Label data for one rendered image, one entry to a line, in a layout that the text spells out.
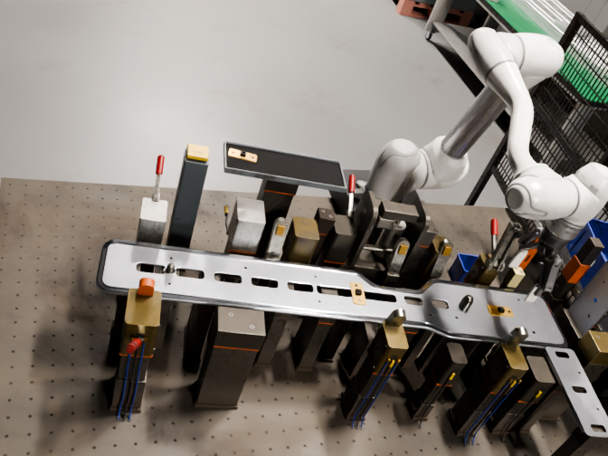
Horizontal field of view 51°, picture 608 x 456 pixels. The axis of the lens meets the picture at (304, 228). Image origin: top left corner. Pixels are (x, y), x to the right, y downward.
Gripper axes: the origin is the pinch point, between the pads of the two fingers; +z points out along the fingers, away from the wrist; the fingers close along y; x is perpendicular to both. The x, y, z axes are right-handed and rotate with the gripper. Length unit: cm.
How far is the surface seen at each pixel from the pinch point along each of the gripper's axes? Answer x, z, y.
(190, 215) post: -94, 20, -30
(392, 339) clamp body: -41.9, 9.0, 19.5
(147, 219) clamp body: -107, 8, -12
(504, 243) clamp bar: -1.2, -1.3, -14.2
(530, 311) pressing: 11.5, 13.5, -1.4
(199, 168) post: -94, 1, -30
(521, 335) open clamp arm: -6.2, 2.7, 18.5
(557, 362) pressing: 12.5, 13.5, 17.6
